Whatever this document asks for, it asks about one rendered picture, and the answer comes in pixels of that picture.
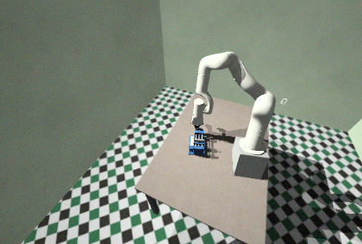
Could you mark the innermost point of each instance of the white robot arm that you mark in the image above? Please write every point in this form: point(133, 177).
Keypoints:
point(262, 110)

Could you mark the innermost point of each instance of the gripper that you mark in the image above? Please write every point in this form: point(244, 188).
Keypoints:
point(197, 121)

